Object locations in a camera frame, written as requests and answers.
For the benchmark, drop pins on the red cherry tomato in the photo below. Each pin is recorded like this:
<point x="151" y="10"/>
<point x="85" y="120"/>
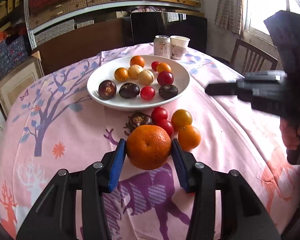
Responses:
<point x="147" y="93"/>

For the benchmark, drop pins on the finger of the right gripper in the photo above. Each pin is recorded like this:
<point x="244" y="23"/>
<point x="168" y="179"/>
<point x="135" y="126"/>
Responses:
<point x="222" y="89"/>

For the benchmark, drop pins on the pale yellow round fruit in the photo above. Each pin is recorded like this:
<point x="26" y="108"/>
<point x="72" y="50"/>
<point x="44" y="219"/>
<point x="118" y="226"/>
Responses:
<point x="134" y="70"/>

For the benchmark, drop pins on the pink deer tablecloth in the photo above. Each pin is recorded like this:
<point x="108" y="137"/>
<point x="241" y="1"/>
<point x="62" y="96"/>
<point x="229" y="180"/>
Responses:
<point x="80" y="145"/>

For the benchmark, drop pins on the dark red plum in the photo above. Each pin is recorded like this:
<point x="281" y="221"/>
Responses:
<point x="165" y="78"/>

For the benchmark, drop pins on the yellow tomato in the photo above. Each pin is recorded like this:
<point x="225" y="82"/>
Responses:
<point x="181" y="118"/>

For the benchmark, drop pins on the wooden chair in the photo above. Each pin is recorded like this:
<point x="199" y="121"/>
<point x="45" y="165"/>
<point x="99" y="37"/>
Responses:
<point x="254" y="58"/>

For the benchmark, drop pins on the framed picture board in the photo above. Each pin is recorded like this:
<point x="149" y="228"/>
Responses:
<point x="16" y="81"/>

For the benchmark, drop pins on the person right hand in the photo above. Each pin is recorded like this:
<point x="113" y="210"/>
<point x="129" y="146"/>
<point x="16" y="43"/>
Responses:
<point x="290" y="136"/>

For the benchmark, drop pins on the pink drink can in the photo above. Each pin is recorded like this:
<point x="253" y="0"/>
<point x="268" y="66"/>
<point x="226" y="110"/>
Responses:
<point x="162" y="46"/>

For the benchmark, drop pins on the checked curtain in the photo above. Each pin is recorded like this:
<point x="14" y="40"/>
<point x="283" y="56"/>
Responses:
<point x="229" y="15"/>

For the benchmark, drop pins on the dark purple mangosteen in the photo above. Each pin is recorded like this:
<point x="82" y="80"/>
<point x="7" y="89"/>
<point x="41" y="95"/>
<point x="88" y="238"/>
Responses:
<point x="168" y="91"/>

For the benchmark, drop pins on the white paper cup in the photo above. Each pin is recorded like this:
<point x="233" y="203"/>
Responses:
<point x="179" y="45"/>

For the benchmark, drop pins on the yellow orange fruit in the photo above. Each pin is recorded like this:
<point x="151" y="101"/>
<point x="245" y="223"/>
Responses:
<point x="121" y="74"/>

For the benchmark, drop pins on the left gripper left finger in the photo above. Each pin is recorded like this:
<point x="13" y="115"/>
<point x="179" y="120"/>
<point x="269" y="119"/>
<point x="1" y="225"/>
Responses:
<point x="53" y="214"/>

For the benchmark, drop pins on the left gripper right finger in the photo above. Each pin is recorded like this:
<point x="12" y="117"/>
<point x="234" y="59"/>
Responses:
<point x="243" y="214"/>

